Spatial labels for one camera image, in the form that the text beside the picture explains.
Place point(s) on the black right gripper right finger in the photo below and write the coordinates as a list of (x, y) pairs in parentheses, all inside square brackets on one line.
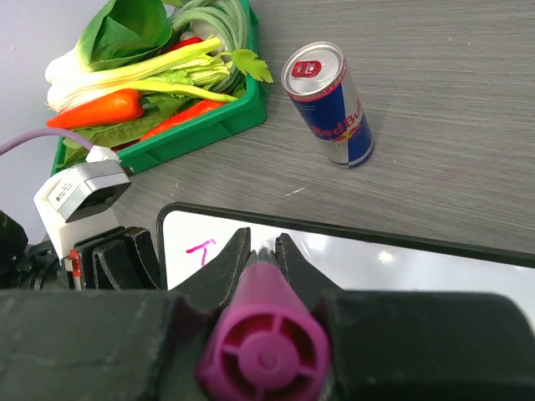
[(415, 345)]

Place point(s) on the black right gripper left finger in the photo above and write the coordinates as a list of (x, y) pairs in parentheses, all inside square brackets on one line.
[(61, 344)]

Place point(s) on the orange carrot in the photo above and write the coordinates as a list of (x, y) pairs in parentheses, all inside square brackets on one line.
[(115, 108)]

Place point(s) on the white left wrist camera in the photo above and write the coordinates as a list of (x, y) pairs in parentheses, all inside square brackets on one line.
[(75, 204)]

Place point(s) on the green celery stalks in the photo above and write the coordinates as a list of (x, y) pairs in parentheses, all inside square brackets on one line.
[(79, 89)]

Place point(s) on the bok choy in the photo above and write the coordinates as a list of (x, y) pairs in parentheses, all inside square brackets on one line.
[(119, 34)]

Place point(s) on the green long beans bundle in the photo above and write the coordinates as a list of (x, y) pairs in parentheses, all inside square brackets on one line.
[(225, 21)]

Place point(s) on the white whiteboard black frame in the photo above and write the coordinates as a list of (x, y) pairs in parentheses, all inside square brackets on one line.
[(190, 236)]

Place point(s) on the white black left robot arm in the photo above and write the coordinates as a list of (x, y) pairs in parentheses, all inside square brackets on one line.
[(21, 259)]

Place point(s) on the pink capped white marker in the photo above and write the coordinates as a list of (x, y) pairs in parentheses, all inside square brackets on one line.
[(266, 344)]

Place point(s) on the green plastic tray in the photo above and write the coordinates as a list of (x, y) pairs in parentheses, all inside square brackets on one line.
[(243, 114)]

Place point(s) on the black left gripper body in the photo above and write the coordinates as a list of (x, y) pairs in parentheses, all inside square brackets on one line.
[(122, 258)]

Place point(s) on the red chili pepper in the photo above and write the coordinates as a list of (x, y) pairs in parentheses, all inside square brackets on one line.
[(182, 94)]

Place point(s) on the Red Bull can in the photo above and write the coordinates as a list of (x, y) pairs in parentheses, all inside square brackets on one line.
[(317, 79)]

